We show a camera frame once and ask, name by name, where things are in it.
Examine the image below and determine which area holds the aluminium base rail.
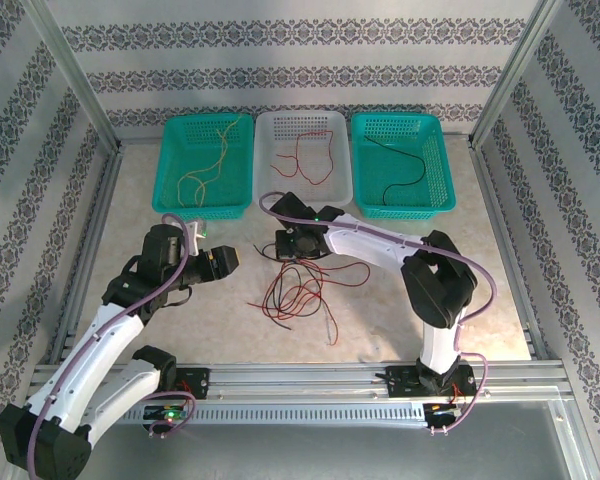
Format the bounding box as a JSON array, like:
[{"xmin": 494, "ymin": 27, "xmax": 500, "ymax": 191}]
[{"xmin": 28, "ymin": 360, "xmax": 571, "ymax": 404}]

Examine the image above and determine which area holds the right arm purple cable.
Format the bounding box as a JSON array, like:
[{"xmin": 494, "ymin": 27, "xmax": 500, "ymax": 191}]
[{"xmin": 258, "ymin": 192, "xmax": 499, "ymax": 435}]

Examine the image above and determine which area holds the bundle of coloured wires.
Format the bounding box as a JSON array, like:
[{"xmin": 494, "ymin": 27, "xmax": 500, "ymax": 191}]
[{"xmin": 246, "ymin": 264, "xmax": 327, "ymax": 322}]

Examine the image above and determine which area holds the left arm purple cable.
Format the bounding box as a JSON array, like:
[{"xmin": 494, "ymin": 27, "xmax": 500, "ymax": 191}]
[{"xmin": 29, "ymin": 213, "xmax": 198, "ymax": 474}]

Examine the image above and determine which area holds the black thin cable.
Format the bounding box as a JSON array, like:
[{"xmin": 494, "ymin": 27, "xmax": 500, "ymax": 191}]
[
  {"xmin": 252, "ymin": 242, "xmax": 287, "ymax": 259},
  {"xmin": 363, "ymin": 134, "xmax": 428, "ymax": 206},
  {"xmin": 278, "ymin": 262, "xmax": 332, "ymax": 332},
  {"xmin": 267, "ymin": 264, "xmax": 307, "ymax": 314}
]

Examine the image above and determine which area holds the slotted grey cable tray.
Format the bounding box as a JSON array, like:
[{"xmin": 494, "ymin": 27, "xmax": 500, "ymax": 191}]
[{"xmin": 114, "ymin": 403, "xmax": 431, "ymax": 426}]

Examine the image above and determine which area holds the teal plastic basket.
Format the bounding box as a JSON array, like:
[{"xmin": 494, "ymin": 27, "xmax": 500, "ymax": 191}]
[
  {"xmin": 151, "ymin": 113, "xmax": 255, "ymax": 221},
  {"xmin": 350, "ymin": 111, "xmax": 457, "ymax": 221}
]

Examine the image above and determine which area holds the yellow thin cable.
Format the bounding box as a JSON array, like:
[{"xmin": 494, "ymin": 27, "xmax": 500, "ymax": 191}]
[
  {"xmin": 194, "ymin": 130, "xmax": 232, "ymax": 208},
  {"xmin": 176, "ymin": 114, "xmax": 247, "ymax": 206}
]

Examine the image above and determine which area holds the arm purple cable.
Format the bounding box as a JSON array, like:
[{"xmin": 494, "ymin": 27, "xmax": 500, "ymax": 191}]
[
  {"xmin": 29, "ymin": 213, "xmax": 198, "ymax": 474},
  {"xmin": 258, "ymin": 192, "xmax": 499, "ymax": 435}
]

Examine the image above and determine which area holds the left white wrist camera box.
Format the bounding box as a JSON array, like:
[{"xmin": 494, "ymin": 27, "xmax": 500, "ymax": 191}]
[{"xmin": 185, "ymin": 219, "xmax": 210, "ymax": 258}]

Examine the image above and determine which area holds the white plastic basket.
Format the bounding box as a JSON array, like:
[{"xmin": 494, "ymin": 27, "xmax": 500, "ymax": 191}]
[{"xmin": 252, "ymin": 110, "xmax": 355, "ymax": 209}]

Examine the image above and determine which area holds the aluminium upright post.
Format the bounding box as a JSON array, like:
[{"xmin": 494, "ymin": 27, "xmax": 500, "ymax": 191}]
[
  {"xmin": 468, "ymin": 0, "xmax": 567, "ymax": 149},
  {"xmin": 24, "ymin": 0, "xmax": 126, "ymax": 154}
]

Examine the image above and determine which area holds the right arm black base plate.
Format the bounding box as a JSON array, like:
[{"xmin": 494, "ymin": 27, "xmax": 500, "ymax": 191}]
[{"xmin": 374, "ymin": 364, "xmax": 479, "ymax": 401}]

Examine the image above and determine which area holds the aluminium side rail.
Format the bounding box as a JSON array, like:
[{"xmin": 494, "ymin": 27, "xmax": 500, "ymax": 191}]
[
  {"xmin": 467, "ymin": 139, "xmax": 564, "ymax": 361},
  {"xmin": 49, "ymin": 142, "xmax": 126, "ymax": 366}
]

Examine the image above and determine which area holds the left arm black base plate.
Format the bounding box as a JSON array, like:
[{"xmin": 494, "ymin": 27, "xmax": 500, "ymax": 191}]
[{"xmin": 144, "ymin": 367, "xmax": 211, "ymax": 401}]

